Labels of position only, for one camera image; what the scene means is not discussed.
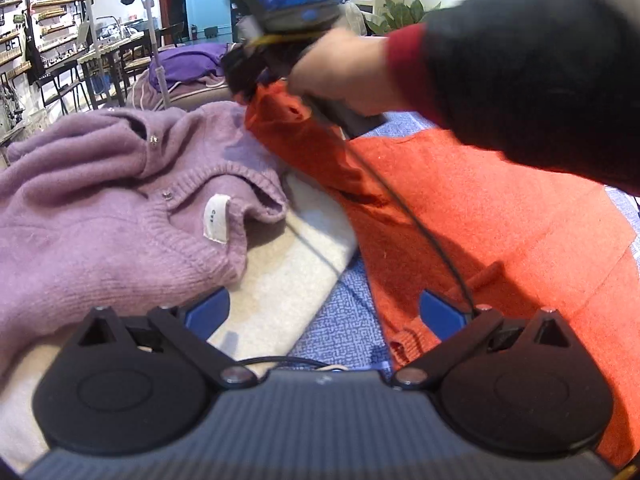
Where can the green potted plant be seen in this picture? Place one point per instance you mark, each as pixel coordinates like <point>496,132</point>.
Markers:
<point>400,15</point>

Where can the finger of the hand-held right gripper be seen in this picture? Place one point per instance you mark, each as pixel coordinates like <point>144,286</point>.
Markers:
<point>240,77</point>

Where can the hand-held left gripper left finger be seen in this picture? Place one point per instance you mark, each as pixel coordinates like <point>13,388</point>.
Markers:
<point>210,310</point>

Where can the table with lace cloth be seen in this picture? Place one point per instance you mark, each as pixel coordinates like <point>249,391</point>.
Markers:
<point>100,52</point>

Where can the wall shelves with small bottles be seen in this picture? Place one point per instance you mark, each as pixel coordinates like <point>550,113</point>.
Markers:
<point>50,10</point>

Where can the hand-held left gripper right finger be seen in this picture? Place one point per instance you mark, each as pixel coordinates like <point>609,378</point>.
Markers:
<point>440,312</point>

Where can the purple knit cardigan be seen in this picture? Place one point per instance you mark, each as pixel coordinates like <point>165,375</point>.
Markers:
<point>90,210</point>

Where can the metal stand pole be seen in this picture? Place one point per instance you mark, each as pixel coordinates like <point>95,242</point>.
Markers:
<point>154,35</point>

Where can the dark wooden chair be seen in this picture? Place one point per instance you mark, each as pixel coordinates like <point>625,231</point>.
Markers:
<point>172,35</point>

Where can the person's right hand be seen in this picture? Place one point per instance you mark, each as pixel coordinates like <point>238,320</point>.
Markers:
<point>340,70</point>

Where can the red embroidered sweater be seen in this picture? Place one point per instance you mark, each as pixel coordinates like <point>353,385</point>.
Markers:
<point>500,220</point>

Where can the cream fleece cloth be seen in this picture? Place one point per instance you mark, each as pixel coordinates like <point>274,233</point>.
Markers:
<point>300,260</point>

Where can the person's right forearm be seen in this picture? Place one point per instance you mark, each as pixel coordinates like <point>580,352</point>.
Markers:
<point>525,60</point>

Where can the purple blanket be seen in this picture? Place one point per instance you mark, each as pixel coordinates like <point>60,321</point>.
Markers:
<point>190,62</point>

